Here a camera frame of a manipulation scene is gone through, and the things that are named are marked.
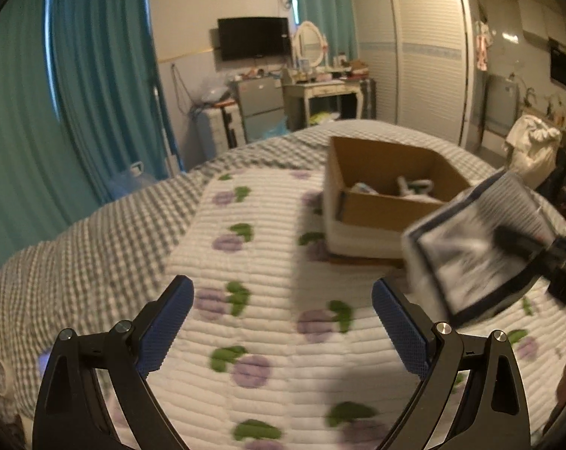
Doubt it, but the grey mini fridge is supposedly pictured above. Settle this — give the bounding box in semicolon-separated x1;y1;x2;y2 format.
230;77;287;144

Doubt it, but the clear water jug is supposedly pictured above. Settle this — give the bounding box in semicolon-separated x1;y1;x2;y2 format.
108;160;161;198

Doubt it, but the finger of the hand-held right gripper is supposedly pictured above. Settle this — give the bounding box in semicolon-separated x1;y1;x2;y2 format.
495;226;561;264

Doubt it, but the grey checked bedsheet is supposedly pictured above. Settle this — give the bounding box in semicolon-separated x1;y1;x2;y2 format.
0;119;566;450

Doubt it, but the grey white cloth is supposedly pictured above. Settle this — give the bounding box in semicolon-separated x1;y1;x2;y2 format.
401;170;559;328

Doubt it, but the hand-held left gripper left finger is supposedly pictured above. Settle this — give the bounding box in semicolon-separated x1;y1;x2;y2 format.
32;274;195;450

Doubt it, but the wide teal curtain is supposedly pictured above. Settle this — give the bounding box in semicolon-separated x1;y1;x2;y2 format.
0;0;101;277

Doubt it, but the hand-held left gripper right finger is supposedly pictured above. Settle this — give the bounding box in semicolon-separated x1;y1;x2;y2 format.
371;277;532;450

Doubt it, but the clear plastic bag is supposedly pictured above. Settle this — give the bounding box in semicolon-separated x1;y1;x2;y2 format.
196;74;233;105

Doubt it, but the light blue suitcase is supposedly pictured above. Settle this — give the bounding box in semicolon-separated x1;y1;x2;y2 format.
193;104;245;161

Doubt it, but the white dressing table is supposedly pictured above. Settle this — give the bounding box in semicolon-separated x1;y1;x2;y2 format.
282;76;364;131

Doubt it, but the narrow teal curtain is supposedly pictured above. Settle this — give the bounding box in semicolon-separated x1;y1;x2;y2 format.
287;0;359;59

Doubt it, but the white sliding door wardrobe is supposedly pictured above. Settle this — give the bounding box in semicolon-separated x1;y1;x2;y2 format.
347;0;477;147

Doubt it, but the oval vanity mirror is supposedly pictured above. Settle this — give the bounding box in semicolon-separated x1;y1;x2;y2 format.
291;21;329;70

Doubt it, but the white quilt with purple fruit print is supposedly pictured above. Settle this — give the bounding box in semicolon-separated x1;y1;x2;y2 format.
102;169;566;450

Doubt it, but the white cloth bag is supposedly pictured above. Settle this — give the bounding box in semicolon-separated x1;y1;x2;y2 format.
504;114;563;189

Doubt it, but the hanging patterned cloth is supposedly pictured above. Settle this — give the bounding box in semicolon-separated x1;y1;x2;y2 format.
474;19;494;72

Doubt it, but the black wall television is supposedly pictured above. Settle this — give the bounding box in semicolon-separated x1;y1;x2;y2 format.
217;17;291;62

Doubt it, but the cardboard box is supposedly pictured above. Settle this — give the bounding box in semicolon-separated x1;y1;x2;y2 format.
321;136;474;260

